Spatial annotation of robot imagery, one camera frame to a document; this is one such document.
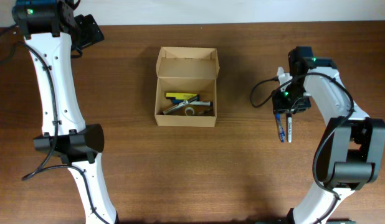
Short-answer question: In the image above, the black gel pen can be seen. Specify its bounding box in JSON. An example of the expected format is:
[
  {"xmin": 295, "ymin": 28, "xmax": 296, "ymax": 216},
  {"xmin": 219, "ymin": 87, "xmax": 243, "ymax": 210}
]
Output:
[{"xmin": 197, "ymin": 108, "xmax": 213, "ymax": 116}]

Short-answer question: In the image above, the cardboard box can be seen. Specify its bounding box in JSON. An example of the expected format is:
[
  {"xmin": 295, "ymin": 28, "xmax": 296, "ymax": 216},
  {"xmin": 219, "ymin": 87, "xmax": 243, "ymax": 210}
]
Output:
[{"xmin": 154, "ymin": 47, "xmax": 220, "ymax": 127}]

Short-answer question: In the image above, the yellow tape roll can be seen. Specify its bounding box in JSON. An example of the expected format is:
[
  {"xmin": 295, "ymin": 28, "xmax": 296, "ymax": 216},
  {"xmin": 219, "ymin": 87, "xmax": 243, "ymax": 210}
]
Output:
[{"xmin": 184, "ymin": 106, "xmax": 196, "ymax": 116}]

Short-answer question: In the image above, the black whiteboard marker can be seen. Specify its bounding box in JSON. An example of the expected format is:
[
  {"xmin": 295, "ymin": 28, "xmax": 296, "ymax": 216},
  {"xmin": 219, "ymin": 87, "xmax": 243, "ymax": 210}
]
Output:
[{"xmin": 163, "ymin": 96, "xmax": 199, "ymax": 115}]

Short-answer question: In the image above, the yellow highlighter marker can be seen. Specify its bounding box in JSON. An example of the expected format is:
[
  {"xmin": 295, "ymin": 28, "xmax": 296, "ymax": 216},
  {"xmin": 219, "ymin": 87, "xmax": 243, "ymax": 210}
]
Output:
[{"xmin": 165, "ymin": 92, "xmax": 199, "ymax": 101}]

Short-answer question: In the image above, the blue whiteboard marker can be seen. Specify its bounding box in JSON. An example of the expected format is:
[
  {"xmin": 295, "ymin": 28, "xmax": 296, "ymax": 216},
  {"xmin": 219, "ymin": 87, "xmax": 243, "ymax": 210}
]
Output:
[{"xmin": 171, "ymin": 100, "xmax": 213, "ymax": 106}]

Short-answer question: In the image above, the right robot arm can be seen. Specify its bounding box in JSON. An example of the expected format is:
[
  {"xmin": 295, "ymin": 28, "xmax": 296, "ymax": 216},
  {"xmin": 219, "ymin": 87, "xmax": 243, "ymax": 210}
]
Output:
[{"xmin": 272, "ymin": 47, "xmax": 385, "ymax": 224}]

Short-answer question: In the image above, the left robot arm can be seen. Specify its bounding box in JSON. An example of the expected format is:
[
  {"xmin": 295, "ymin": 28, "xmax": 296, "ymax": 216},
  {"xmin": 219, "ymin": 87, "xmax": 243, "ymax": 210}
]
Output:
[{"xmin": 12, "ymin": 0, "xmax": 119, "ymax": 223}]

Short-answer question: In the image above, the black Sharpie marker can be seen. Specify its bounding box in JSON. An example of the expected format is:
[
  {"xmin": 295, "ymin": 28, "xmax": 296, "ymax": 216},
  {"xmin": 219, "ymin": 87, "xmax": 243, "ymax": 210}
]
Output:
[{"xmin": 287, "ymin": 114, "xmax": 292, "ymax": 143}]

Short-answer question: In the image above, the blue gel pen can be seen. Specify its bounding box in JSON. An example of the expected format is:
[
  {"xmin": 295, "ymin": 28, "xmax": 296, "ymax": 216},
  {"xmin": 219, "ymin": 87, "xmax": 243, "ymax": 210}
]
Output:
[{"xmin": 275, "ymin": 114, "xmax": 285, "ymax": 142}]

